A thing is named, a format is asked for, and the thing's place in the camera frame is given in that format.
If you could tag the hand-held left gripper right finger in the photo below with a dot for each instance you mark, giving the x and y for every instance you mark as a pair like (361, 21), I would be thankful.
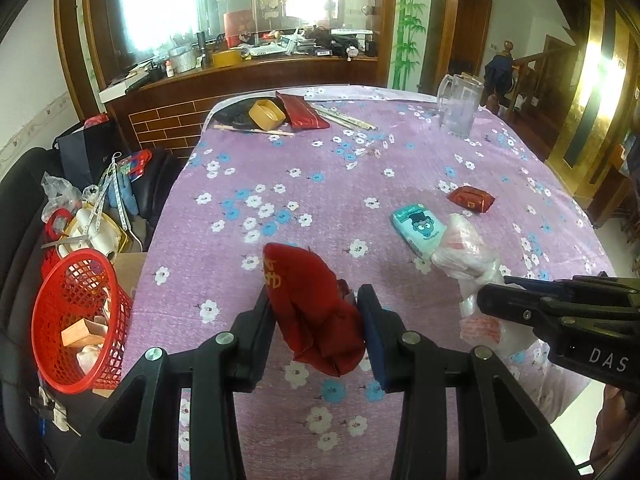
(372, 342)

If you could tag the black tray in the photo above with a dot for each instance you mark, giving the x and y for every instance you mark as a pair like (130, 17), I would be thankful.
(235, 112)

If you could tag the teal tissue packet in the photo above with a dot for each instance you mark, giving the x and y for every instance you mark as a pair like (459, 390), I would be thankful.
(417, 227)

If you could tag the measuring tape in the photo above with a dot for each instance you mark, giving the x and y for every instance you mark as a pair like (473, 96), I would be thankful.
(116, 185)

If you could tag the red and blue toy package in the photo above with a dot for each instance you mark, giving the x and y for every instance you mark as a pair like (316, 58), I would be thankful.
(136, 164)

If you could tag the black sofa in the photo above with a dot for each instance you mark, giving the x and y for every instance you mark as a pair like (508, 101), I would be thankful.
(20, 270)

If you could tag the wooden door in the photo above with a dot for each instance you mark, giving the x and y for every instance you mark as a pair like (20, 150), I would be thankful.
(470, 30)

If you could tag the purple floral tablecloth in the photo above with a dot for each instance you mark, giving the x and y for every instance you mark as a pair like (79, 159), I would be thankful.
(300, 185)

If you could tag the pale wrapped chopsticks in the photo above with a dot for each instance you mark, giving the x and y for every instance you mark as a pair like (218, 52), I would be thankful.
(345, 117)

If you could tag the clear plastic pitcher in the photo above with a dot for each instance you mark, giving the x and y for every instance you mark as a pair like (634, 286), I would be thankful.
(460, 105)

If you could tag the wooden chopstick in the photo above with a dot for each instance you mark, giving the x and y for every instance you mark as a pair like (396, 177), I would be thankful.
(255, 131)

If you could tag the orange and white box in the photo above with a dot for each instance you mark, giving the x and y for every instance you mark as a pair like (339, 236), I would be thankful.
(82, 334)

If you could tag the red plastic mesh basket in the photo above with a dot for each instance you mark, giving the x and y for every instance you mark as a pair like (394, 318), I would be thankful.
(60, 300)

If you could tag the cardboard box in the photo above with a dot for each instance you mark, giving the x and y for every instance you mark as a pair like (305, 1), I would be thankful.
(131, 270)

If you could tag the person's right hand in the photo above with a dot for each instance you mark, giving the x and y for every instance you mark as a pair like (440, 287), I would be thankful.
(617, 425)

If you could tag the dark paper bag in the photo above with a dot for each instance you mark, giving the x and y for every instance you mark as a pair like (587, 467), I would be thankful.
(90, 150)

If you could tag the clear plastic bag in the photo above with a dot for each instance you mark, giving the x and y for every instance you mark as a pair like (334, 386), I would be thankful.
(57, 192)

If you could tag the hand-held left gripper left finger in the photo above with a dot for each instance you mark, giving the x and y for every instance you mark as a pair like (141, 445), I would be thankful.
(265, 322)

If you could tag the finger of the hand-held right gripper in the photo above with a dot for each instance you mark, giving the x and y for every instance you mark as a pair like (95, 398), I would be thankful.
(542, 286)
(507, 305)

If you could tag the dark jacket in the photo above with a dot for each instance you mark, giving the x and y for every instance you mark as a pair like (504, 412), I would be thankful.
(500, 72)

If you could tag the wooden stair railing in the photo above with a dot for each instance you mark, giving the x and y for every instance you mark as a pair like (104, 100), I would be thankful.
(540, 77)

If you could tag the blue cloth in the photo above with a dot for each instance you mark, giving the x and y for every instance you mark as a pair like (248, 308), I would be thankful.
(122, 197)

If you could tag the yellow container with white rolls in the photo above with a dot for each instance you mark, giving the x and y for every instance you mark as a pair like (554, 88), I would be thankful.
(95, 235)

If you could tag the red foil pouch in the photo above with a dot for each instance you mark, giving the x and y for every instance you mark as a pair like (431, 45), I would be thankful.
(302, 110)

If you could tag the small red foil packet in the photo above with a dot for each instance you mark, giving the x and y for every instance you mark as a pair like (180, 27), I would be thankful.
(472, 199)

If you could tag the white plastic bag red print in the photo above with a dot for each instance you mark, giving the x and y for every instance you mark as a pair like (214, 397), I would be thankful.
(465, 255)

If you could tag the red cloth bag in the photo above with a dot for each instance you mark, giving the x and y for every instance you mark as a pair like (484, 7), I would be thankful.
(310, 305)

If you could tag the wooden counter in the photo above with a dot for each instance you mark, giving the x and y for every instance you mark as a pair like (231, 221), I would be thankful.
(240, 85)

